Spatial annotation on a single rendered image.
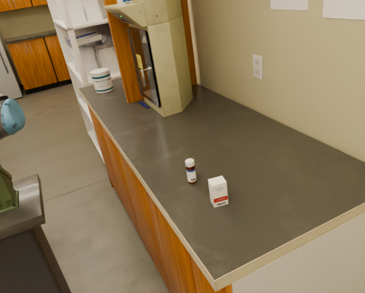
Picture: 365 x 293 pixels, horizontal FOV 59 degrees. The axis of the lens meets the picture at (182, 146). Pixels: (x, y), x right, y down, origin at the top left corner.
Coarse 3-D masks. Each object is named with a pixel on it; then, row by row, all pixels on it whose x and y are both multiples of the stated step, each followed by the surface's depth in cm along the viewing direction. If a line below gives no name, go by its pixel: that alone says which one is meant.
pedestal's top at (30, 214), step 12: (24, 180) 135; (36, 180) 133; (24, 192) 126; (36, 192) 125; (24, 204) 119; (36, 204) 118; (0, 216) 114; (12, 216) 113; (24, 216) 112; (36, 216) 112; (0, 228) 108; (12, 228) 110; (24, 228) 111
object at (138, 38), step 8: (136, 32) 166; (144, 32) 154; (136, 40) 170; (144, 40) 158; (136, 48) 175; (144, 48) 162; (136, 56) 180; (144, 56) 166; (136, 64) 185; (144, 64) 171; (152, 64) 160; (144, 72) 175; (152, 72) 163; (152, 80) 168; (144, 88) 186; (152, 88) 172; (144, 96) 191; (152, 96) 177
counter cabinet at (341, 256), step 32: (96, 128) 251; (128, 192) 198; (160, 224) 135; (352, 224) 97; (160, 256) 163; (288, 256) 88; (320, 256) 96; (352, 256) 104; (192, 288) 118; (224, 288) 83; (256, 288) 88; (288, 288) 95; (320, 288) 103; (352, 288) 114
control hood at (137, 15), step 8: (104, 8) 169; (112, 8) 154; (120, 8) 143; (128, 8) 145; (136, 8) 146; (128, 16) 147; (136, 16) 148; (144, 16) 149; (136, 24) 155; (144, 24) 150
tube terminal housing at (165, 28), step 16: (144, 0) 146; (160, 0) 149; (176, 0) 163; (160, 16) 152; (176, 16) 164; (160, 32) 155; (176, 32) 164; (160, 48) 158; (176, 48) 165; (160, 64) 161; (176, 64) 166; (160, 80) 165; (176, 80) 168; (160, 96) 168; (176, 96) 172; (192, 96) 192; (160, 112) 177; (176, 112) 176
